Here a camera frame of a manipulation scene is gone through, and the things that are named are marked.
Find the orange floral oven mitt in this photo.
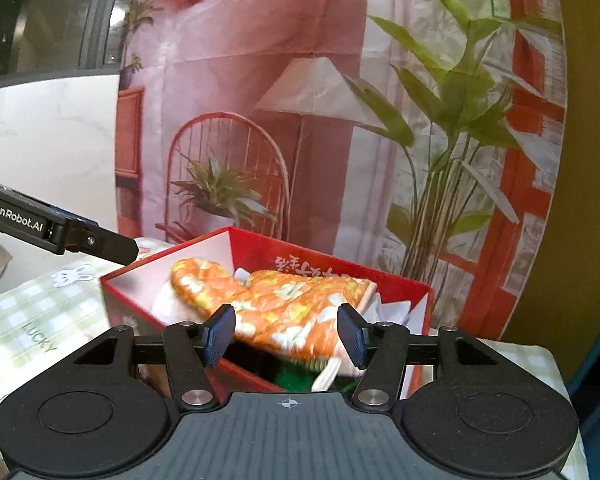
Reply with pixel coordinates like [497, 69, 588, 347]
[170, 257, 378, 391]

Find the wall poster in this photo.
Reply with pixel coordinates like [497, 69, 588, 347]
[115, 0, 568, 341]

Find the green cloth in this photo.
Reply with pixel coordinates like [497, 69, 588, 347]
[275, 355, 361, 394]

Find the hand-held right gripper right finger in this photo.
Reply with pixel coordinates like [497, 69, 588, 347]
[336, 304, 501, 411]

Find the grey window frame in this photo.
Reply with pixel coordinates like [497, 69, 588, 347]
[0, 0, 148, 92]

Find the red cardboard box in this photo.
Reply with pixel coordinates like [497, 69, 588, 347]
[100, 226, 435, 401]

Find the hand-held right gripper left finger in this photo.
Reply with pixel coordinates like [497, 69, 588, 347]
[72, 304, 237, 411]

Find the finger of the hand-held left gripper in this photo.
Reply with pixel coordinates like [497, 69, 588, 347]
[50, 206, 140, 265]

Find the green checked tablecloth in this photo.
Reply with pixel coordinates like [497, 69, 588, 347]
[0, 237, 588, 480]

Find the white crumpled cloth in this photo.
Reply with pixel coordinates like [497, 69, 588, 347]
[150, 280, 202, 327]

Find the teal curtain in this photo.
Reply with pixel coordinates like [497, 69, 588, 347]
[562, 305, 600, 443]

